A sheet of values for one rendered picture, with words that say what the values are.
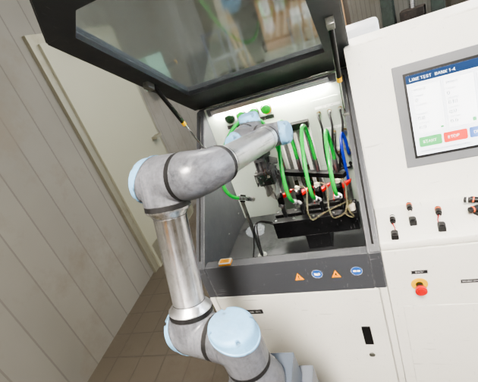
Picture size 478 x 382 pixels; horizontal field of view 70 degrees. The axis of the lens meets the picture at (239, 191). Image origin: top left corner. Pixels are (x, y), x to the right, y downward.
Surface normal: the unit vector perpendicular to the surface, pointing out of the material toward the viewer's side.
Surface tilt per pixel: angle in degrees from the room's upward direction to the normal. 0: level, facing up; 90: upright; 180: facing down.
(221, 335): 8
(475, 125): 76
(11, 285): 90
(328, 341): 90
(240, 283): 90
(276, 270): 90
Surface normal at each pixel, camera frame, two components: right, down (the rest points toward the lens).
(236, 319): -0.21, -0.86
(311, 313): -0.25, 0.49
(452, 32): -0.32, 0.27
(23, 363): 0.93, -0.19
